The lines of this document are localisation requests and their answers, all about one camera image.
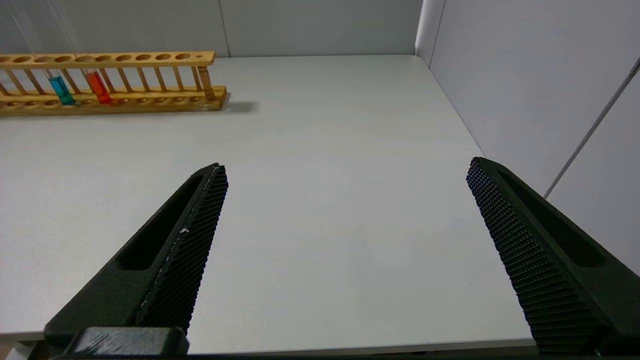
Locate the blue pigment glass test tube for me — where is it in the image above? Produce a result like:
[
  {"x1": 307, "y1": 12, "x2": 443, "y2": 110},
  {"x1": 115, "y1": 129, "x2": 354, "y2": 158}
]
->
[{"x1": 10, "y1": 0, "x2": 76, "y2": 106}]

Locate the wooden test tube rack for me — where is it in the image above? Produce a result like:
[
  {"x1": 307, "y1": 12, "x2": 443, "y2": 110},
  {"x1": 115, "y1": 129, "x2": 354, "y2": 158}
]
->
[{"x1": 0, "y1": 51, "x2": 227, "y2": 117}]

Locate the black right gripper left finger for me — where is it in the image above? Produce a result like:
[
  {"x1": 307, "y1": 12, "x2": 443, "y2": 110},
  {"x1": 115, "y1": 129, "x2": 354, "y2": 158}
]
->
[{"x1": 44, "y1": 163, "x2": 229, "y2": 351}]

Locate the red pigment glass test tube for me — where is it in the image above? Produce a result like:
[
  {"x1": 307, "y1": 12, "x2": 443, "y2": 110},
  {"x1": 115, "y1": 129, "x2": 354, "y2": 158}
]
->
[{"x1": 47, "y1": 0, "x2": 114, "y2": 106}]

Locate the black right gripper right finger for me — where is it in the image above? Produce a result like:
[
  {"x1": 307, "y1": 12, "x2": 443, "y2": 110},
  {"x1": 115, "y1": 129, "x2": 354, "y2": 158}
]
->
[{"x1": 466, "y1": 157, "x2": 640, "y2": 357}]

